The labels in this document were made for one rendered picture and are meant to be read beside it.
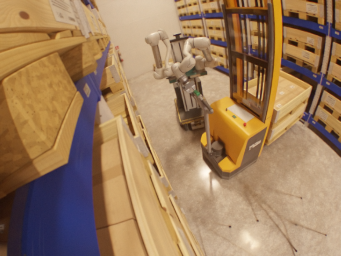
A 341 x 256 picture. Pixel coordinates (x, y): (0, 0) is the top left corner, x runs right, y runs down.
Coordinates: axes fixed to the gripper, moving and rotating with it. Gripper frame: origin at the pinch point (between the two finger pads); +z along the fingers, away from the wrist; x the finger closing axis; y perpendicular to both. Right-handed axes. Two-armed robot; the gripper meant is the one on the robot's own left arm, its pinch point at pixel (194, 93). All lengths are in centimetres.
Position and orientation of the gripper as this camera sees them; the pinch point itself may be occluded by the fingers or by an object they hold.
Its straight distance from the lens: 160.5
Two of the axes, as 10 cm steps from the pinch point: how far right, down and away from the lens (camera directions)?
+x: 8.0, -5.9, -0.7
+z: 5.9, 7.8, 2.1
